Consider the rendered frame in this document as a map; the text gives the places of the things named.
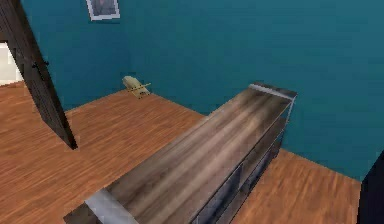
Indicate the grey brown wooden shelf unit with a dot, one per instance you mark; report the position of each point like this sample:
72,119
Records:
200,160

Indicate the white framed wall picture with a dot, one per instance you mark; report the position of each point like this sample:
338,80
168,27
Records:
103,8

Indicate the dark brown room door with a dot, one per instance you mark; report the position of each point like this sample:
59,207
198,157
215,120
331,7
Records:
36,83

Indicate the dark navy furniture corner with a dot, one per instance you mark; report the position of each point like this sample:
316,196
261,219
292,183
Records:
373,196

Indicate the beige object with sticks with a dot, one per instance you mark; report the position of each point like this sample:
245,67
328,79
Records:
135,86

